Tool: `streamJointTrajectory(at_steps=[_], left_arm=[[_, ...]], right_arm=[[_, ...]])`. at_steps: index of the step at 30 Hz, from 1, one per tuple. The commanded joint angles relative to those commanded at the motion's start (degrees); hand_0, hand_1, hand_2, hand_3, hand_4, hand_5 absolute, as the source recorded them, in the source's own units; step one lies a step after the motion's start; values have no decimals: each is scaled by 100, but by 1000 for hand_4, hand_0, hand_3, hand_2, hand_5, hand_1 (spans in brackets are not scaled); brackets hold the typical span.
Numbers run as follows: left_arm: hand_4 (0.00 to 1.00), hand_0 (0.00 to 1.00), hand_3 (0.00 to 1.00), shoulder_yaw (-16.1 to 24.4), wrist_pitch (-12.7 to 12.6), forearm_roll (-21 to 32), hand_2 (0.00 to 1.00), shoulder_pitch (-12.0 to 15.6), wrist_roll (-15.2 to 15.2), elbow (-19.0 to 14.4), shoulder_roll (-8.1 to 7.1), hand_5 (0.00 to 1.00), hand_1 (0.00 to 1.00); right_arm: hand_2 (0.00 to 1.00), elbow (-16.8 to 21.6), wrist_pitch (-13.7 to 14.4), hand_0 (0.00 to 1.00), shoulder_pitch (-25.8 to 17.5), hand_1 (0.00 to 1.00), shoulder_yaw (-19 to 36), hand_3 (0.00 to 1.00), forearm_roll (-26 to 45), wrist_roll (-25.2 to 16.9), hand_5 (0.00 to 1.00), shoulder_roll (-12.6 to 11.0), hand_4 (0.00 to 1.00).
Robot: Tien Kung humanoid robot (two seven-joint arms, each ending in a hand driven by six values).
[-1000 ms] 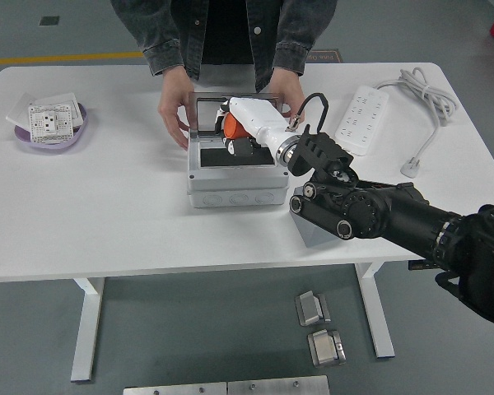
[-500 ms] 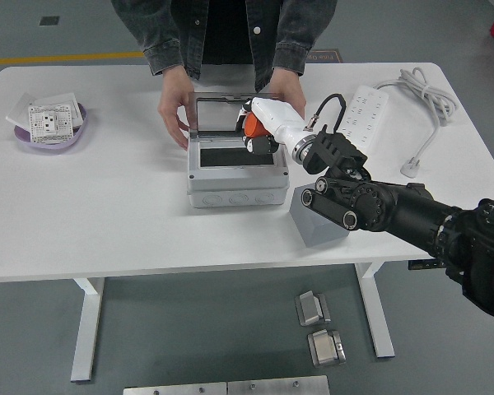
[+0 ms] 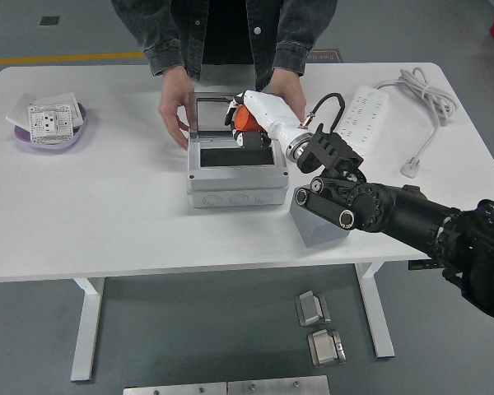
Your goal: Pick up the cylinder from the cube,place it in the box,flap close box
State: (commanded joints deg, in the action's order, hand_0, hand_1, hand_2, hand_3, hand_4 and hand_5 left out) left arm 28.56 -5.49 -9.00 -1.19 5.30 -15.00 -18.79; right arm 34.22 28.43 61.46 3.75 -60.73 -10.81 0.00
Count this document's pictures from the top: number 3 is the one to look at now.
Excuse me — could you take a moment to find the person's right hand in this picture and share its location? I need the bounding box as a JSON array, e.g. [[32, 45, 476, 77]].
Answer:
[[157, 69, 197, 151]]

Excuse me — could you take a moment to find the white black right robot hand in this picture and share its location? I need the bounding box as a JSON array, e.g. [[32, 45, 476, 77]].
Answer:
[[224, 90, 305, 150]]

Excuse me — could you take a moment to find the person's left hand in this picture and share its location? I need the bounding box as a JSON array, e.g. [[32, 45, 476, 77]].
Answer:
[[269, 67, 308, 120]]

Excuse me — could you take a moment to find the orange cylinder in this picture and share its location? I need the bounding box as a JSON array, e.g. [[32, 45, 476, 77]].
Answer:
[[234, 105, 259, 132]]

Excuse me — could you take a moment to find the grey junction box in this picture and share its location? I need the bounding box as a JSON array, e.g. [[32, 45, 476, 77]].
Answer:
[[187, 92, 290, 209]]

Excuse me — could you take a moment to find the grey cube with round hole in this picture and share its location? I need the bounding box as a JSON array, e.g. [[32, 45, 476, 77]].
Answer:
[[288, 184, 353, 248]]

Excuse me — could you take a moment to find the brown floor sign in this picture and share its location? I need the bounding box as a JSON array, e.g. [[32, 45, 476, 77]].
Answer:
[[308, 49, 342, 65]]

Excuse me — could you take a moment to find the person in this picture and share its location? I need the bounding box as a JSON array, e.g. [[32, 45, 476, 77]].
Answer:
[[110, 0, 339, 92]]

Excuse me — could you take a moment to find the white power strip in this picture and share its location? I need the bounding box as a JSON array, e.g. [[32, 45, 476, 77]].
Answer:
[[333, 85, 391, 156]]

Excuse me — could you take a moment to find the yellow floor tape line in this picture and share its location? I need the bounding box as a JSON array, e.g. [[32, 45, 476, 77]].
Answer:
[[0, 50, 145, 67]]

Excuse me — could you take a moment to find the white printed socket panel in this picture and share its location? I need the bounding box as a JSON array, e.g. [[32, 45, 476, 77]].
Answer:
[[26, 105, 74, 145]]

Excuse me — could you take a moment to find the purple bowl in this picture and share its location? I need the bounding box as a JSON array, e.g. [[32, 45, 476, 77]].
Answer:
[[14, 102, 90, 156]]

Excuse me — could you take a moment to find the silver metal block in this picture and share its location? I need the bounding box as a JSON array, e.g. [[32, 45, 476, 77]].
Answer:
[[307, 328, 347, 367], [295, 290, 333, 328]]

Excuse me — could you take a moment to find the black table control panel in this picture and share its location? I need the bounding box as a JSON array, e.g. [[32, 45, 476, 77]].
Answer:
[[408, 258, 445, 272]]

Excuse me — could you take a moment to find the white table leg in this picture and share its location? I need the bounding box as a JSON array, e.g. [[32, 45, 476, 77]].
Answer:
[[354, 261, 396, 359], [70, 277, 106, 382]]

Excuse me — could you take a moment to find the grey metal plate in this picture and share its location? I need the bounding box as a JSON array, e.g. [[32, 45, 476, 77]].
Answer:
[[227, 374, 330, 395], [123, 382, 228, 395]]

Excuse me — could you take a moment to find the white framed switch plate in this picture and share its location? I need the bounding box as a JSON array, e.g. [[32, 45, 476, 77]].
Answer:
[[33, 92, 87, 128]]

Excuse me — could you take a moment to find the white power cord with plug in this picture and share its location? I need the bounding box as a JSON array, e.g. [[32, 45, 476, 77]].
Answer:
[[372, 67, 460, 179]]

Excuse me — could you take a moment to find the white blank switch plate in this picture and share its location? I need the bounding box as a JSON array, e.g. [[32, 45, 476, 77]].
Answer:
[[6, 92, 39, 127]]

